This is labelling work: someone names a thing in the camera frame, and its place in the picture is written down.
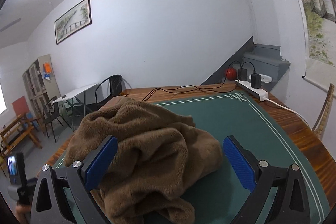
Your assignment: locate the green table mat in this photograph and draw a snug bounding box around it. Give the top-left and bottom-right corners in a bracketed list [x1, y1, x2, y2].
[47, 90, 330, 224]

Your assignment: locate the beige glass-door cabinet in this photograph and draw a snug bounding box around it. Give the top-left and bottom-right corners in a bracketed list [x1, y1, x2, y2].
[22, 54, 61, 119]

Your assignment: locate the wooden chair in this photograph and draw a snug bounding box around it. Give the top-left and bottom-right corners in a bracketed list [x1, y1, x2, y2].
[0, 112, 43, 153]

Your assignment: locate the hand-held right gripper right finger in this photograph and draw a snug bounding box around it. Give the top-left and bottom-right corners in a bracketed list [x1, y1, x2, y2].
[223, 135, 311, 224]

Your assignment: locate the orange and blue packet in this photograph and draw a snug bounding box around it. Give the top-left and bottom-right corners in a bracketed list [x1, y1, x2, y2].
[43, 63, 52, 80]

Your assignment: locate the white round disc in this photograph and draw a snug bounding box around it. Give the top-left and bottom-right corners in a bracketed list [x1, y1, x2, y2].
[248, 74, 273, 83]

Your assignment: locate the red board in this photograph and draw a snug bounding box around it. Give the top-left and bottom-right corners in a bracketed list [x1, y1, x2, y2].
[12, 96, 29, 123]

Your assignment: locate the brown fleece garment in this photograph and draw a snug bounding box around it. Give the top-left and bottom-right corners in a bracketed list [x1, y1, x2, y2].
[64, 97, 224, 224]

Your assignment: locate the grey staircase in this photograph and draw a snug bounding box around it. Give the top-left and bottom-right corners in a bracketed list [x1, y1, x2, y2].
[243, 43, 291, 83]

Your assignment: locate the white power strip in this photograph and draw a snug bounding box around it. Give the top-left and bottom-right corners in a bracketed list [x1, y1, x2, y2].
[235, 79, 269, 102]

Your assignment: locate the hanging scroll painting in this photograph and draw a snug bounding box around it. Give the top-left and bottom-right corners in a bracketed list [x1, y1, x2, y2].
[278, 0, 336, 88]

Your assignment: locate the framed landscape painting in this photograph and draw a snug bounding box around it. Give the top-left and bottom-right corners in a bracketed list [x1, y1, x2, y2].
[54, 0, 92, 45]

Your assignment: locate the black metal chair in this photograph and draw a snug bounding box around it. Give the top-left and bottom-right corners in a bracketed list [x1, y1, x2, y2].
[41, 96, 65, 143]
[94, 74, 124, 110]

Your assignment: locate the red ball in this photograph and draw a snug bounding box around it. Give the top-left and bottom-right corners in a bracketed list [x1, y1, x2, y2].
[225, 68, 238, 81]

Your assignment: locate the white power cord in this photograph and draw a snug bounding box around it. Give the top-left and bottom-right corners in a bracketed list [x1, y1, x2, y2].
[266, 98, 311, 130]

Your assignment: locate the bamboo chair back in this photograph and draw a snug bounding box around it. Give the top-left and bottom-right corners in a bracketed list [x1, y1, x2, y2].
[312, 82, 335, 140]

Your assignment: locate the person's left forearm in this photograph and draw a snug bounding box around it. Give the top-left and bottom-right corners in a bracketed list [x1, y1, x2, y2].
[15, 204, 30, 223]

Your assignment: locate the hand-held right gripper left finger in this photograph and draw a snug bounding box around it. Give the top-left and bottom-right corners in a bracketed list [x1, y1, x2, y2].
[31, 135, 118, 224]

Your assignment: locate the white folding table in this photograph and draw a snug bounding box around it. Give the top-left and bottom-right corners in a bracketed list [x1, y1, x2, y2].
[52, 83, 99, 130]

